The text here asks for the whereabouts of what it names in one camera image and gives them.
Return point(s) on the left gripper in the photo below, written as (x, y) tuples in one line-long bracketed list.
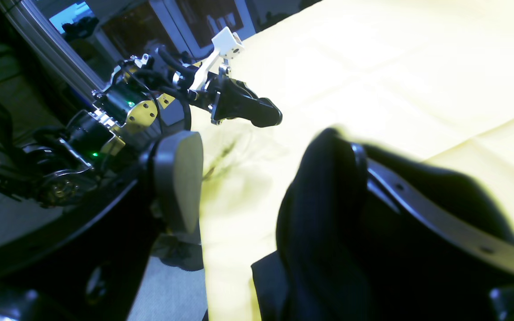
[(137, 93)]

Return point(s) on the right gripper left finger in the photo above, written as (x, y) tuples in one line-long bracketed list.
[(88, 264)]

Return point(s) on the yellow table cloth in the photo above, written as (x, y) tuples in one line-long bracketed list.
[(432, 80)]

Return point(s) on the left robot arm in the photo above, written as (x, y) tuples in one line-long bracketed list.
[(63, 164)]

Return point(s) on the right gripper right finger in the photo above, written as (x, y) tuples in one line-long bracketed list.
[(440, 223)]

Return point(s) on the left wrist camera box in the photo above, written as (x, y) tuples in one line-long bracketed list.
[(226, 44)]

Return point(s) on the dark navy T-shirt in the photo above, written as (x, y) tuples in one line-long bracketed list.
[(351, 246)]

